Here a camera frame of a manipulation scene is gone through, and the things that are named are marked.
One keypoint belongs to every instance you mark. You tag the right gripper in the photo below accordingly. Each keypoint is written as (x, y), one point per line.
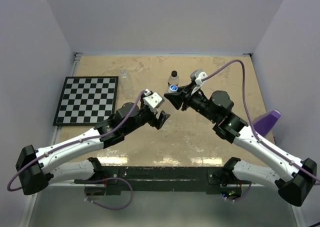
(181, 96)

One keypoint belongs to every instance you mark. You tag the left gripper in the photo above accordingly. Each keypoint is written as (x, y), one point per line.
(155, 121)

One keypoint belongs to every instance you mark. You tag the blue bottle cap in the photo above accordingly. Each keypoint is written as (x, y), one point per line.
(173, 88)

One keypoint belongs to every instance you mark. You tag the small clear plastic bottle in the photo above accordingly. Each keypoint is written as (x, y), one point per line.
(173, 80)

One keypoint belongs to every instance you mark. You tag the black bottle cap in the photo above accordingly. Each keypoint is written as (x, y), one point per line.
(174, 73)

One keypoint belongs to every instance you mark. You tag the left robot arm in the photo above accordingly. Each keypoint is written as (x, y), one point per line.
(39, 168)

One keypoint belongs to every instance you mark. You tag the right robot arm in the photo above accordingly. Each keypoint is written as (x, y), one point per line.
(292, 177)

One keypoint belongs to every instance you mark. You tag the black white checkerboard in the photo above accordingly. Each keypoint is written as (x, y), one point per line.
(96, 102)

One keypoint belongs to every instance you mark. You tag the purple object table edge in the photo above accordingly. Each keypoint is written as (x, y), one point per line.
(264, 123)

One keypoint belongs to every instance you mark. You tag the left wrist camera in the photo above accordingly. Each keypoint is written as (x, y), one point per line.
(152, 99)

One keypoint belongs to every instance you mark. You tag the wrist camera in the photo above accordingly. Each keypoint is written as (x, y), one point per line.
(198, 80)
(152, 99)

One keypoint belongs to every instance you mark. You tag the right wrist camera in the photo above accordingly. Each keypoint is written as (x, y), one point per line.
(198, 80)

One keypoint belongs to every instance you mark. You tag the aluminium rail left edge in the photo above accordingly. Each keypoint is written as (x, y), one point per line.
(66, 101)

